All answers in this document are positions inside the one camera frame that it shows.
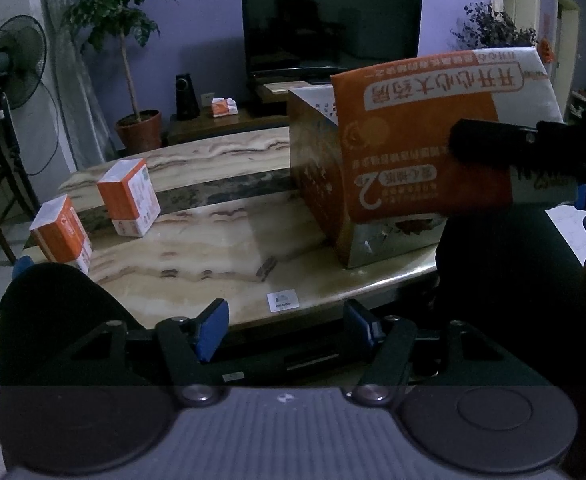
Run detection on blue handled scissors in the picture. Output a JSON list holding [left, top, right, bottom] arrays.
[[12, 256, 35, 280]]

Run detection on small tissue pack on stand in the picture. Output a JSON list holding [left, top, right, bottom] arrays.
[[210, 98, 238, 118]]

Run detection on white apple cardboard box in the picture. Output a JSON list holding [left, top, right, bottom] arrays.
[[287, 86, 446, 269]]

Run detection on dark potted plant right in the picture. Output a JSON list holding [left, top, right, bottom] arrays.
[[451, 2, 538, 50]]

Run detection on black standing fan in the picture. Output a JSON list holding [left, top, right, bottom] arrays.
[[0, 14, 62, 221]]

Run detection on wooden TV stand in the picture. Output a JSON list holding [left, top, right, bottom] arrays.
[[166, 79, 324, 146]]

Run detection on black television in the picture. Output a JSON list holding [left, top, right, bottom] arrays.
[[242, 0, 423, 80]]

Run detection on white table sticker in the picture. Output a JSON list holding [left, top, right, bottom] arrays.
[[267, 289, 299, 313]]

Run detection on potted ficus tree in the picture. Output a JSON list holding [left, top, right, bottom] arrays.
[[63, 0, 172, 154]]

